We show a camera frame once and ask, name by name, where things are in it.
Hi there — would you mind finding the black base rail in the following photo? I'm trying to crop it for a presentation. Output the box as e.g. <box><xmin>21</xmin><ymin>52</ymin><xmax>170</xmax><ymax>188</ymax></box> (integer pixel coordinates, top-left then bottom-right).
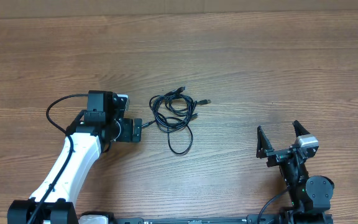
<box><xmin>79</xmin><ymin>211</ymin><xmax>334</xmax><ymax>224</ymax></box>

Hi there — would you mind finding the thin black USB-C cable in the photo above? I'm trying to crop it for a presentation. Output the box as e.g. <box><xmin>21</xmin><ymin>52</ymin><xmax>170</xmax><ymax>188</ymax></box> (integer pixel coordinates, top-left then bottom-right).
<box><xmin>141</xmin><ymin>86</ymin><xmax>198</xmax><ymax>156</ymax></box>

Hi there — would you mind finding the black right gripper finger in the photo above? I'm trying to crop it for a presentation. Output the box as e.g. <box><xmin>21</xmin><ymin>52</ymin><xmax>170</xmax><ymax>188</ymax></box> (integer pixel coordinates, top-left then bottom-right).
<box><xmin>256</xmin><ymin>126</ymin><xmax>274</xmax><ymax>158</ymax></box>
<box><xmin>292</xmin><ymin>120</ymin><xmax>310</xmax><ymax>137</ymax></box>

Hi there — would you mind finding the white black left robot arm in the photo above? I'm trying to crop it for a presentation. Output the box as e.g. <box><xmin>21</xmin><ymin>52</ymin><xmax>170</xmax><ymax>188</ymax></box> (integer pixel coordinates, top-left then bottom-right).
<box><xmin>7</xmin><ymin>90</ymin><xmax>142</xmax><ymax>224</ymax></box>

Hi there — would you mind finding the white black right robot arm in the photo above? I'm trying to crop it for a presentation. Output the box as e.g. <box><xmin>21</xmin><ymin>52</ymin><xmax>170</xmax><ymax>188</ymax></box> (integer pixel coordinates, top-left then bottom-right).
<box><xmin>255</xmin><ymin>120</ymin><xmax>334</xmax><ymax>224</ymax></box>

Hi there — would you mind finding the cardboard wall panel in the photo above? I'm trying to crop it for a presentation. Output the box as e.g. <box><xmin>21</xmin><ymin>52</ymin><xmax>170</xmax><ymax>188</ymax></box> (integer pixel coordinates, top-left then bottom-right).
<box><xmin>0</xmin><ymin>0</ymin><xmax>358</xmax><ymax>19</ymax></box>

